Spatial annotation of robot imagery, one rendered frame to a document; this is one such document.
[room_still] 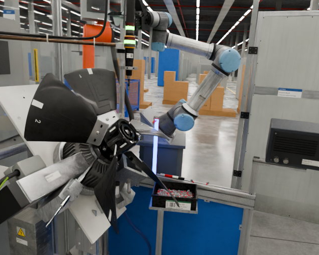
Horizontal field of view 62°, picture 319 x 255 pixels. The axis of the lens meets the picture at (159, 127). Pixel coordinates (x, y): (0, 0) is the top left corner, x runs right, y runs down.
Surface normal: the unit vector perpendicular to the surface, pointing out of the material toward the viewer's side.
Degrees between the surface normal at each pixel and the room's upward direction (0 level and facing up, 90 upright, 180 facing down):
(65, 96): 75
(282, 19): 90
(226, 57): 95
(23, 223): 90
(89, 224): 50
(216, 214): 90
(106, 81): 43
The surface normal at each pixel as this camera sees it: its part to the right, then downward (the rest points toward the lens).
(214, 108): -0.12, 0.22
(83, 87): 0.26, -0.37
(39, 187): 0.75, -0.53
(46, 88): 0.72, -0.13
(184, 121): -0.06, 0.52
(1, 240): 0.93, 0.13
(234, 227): -0.35, 0.20
